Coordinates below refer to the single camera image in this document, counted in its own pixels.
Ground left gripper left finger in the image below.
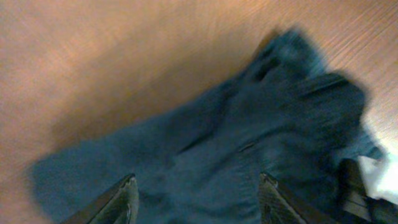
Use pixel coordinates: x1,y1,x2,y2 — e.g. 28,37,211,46
62,174,139,224

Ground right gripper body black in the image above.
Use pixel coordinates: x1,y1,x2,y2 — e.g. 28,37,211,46
338,159,397,224

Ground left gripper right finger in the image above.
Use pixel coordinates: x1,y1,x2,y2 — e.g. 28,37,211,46
258,173,338,224

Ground navy blue shorts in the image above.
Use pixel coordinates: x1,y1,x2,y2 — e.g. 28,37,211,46
31,29,382,223

